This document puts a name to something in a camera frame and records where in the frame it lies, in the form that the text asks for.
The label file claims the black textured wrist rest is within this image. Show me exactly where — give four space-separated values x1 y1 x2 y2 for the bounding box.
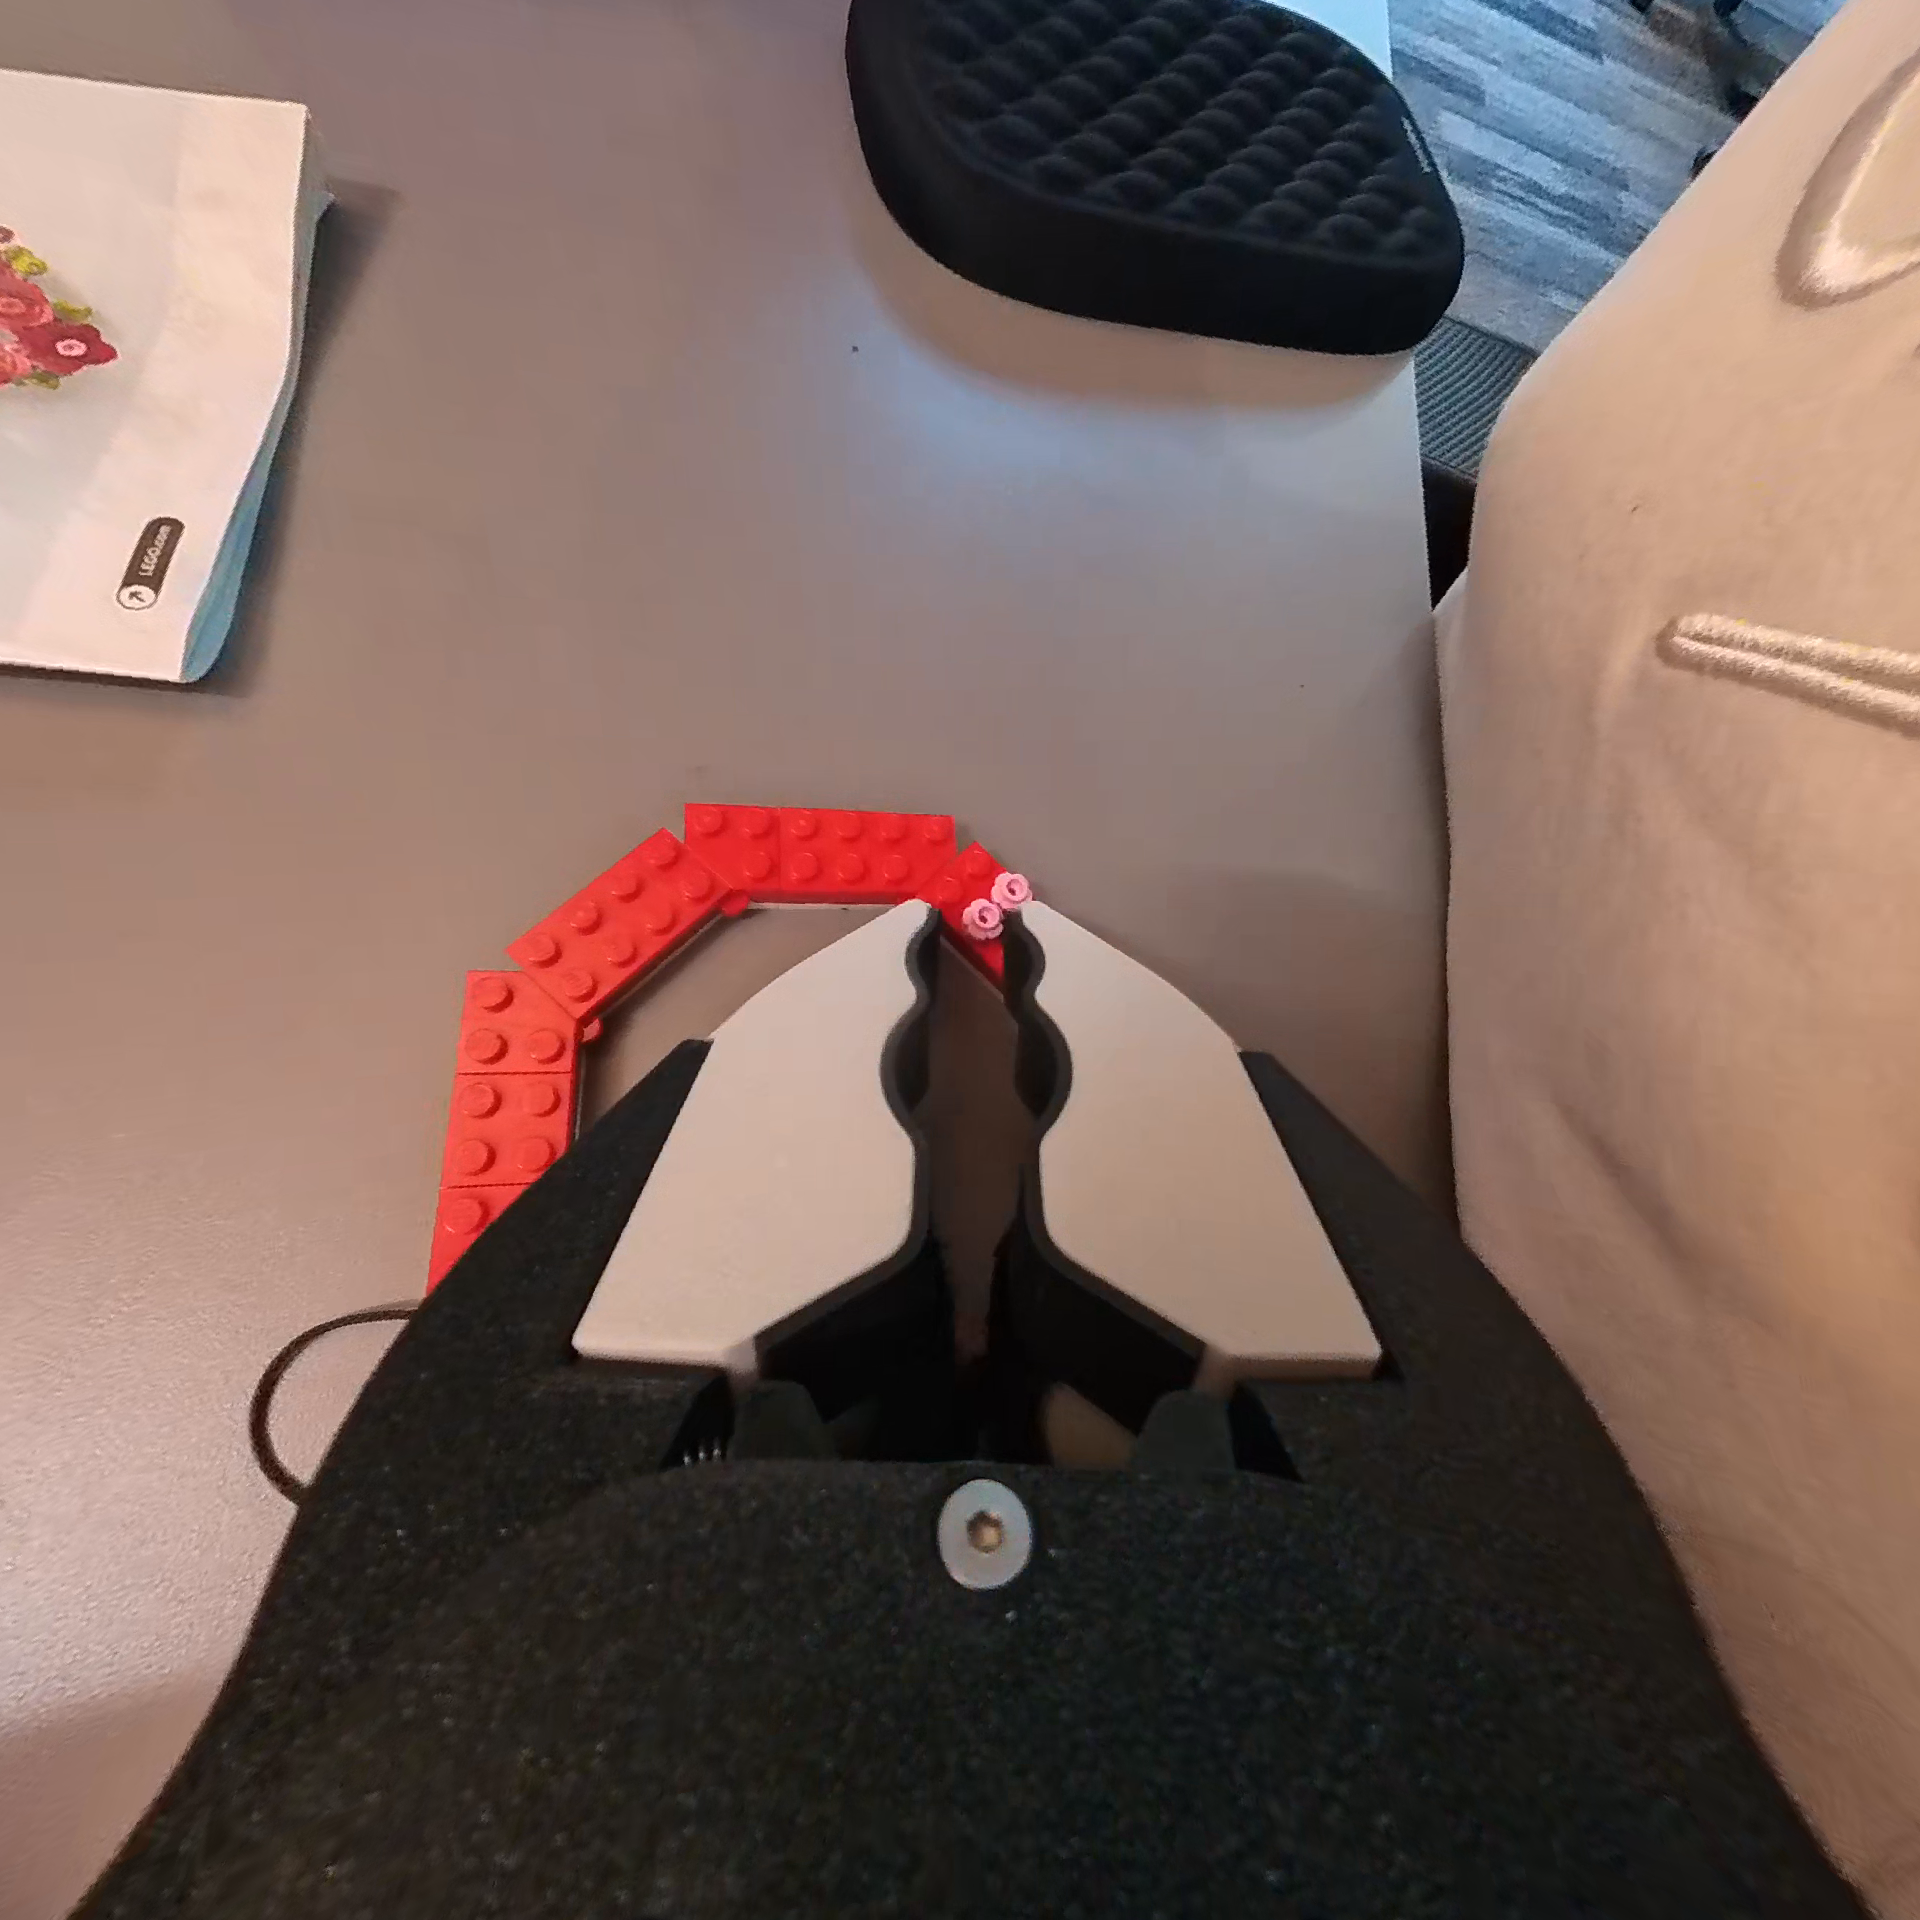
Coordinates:
844 0 1469 361

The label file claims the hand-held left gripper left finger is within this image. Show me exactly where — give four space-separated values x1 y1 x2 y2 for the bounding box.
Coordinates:
570 899 951 1391

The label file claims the grey desk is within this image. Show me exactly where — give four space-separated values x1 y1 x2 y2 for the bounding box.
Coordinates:
0 0 1450 1920

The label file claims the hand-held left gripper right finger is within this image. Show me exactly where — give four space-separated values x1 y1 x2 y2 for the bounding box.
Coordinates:
1003 900 1385 1395

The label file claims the red brick heart frame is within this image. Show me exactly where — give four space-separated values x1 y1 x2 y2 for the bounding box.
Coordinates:
427 803 1039 1300

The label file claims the person's beige sweatshirt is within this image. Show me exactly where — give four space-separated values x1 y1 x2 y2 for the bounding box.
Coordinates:
1432 0 1920 1920

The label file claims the black string loop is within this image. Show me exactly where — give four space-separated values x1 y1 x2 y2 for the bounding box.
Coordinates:
252 1302 414 1503

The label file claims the white heart print instruction booklet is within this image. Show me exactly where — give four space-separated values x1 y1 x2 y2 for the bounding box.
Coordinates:
0 67 332 689

